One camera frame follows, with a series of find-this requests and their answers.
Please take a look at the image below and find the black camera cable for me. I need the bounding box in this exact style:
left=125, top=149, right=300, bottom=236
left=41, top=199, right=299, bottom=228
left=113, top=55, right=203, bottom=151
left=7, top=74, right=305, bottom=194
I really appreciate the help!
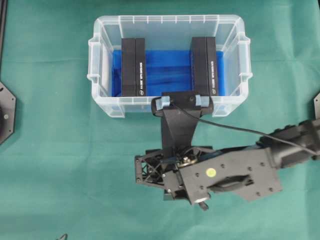
left=169, top=102, right=320, bottom=156

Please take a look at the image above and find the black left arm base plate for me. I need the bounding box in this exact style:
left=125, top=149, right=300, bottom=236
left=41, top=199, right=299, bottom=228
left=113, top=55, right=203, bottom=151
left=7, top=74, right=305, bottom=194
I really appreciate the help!
left=0, top=82, right=16, bottom=144

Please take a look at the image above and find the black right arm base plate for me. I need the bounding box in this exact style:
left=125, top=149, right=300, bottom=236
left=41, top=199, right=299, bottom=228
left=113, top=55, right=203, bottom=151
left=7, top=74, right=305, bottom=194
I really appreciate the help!
left=313, top=92, right=320, bottom=120

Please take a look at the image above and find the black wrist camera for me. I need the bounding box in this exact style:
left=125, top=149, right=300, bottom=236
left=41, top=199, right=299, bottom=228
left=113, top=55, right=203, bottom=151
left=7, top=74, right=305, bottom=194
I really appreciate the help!
left=151, top=91, right=214, bottom=156

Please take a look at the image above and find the clear plastic storage case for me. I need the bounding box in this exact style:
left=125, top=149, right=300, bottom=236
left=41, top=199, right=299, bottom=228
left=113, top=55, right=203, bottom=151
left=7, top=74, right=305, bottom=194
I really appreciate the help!
left=87, top=14, right=253, bottom=118

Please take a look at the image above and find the black realsense box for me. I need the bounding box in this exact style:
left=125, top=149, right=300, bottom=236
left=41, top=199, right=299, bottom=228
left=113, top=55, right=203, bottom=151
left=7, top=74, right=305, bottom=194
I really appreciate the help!
left=121, top=38, right=147, bottom=97
left=190, top=36, right=219, bottom=96

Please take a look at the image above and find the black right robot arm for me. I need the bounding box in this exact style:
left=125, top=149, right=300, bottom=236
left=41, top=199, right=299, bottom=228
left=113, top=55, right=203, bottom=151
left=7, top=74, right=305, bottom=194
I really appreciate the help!
left=134, top=120, right=320, bottom=210

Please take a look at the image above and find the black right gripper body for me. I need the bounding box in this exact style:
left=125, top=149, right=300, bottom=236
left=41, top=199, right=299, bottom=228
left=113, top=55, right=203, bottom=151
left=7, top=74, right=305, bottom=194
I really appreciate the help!
left=134, top=146, right=215, bottom=201

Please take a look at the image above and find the black aluminium frame rail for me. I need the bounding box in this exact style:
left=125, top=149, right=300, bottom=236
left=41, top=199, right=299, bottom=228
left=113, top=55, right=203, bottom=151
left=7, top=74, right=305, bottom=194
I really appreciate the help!
left=0, top=0, right=9, bottom=66

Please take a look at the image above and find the blue cloth liner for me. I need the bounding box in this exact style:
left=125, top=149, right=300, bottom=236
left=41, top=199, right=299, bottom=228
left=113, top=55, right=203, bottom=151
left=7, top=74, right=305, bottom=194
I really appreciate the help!
left=112, top=50, right=226, bottom=97

